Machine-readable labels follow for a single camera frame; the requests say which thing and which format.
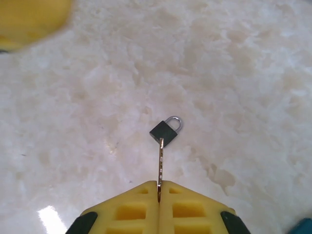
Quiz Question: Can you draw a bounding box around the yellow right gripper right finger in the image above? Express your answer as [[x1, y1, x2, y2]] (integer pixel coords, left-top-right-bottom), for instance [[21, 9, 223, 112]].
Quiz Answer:
[[158, 180, 252, 234]]

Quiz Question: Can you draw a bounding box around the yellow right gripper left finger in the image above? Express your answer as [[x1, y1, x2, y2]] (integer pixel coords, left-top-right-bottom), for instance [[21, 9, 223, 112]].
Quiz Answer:
[[65, 180, 160, 234]]

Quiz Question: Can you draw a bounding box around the silver key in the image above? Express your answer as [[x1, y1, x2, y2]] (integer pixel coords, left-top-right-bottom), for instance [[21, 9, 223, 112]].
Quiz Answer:
[[156, 137, 165, 205]]

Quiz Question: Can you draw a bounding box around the teal object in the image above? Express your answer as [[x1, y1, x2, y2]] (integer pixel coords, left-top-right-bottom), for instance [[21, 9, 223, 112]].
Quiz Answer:
[[288, 217, 312, 234]]

